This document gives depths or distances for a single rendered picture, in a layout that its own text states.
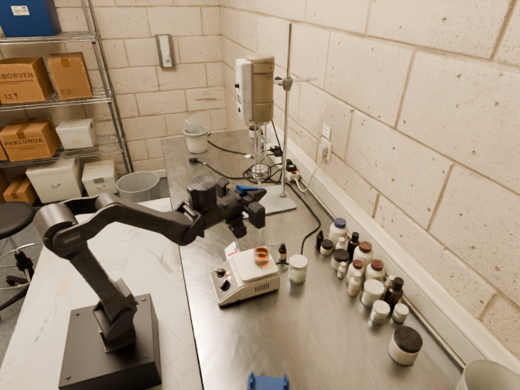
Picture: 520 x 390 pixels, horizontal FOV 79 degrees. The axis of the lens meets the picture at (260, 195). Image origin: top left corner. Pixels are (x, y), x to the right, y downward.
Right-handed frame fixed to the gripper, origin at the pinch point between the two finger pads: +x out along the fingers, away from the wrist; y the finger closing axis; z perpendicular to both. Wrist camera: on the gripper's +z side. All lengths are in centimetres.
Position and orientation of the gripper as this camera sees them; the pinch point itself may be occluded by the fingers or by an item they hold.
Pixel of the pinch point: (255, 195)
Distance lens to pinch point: 83.7
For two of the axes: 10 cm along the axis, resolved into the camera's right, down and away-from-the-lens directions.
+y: 6.2, 4.3, -6.6
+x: 7.9, -3.5, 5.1
